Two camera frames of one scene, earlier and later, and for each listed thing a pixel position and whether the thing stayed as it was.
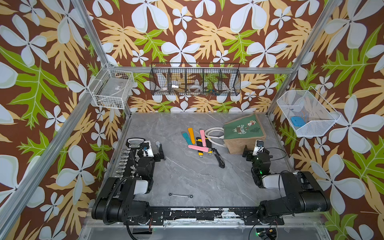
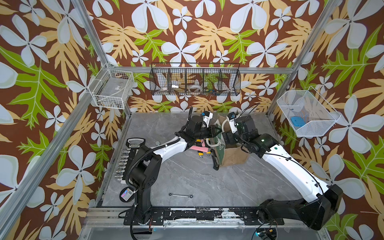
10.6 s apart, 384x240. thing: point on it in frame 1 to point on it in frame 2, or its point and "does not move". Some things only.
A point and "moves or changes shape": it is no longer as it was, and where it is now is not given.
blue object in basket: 297,121 does not move
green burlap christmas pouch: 237,133 moves or changes shape
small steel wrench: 191,196 does not move
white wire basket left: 111,88 does not move
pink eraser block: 198,148 does not move
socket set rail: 128,162 does not move
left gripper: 160,156 to 210,130
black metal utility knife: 218,158 moves or changes shape
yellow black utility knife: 199,143 does not move
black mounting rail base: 231,216 does not move
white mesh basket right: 310,115 does not move
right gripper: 249,154 to 228,136
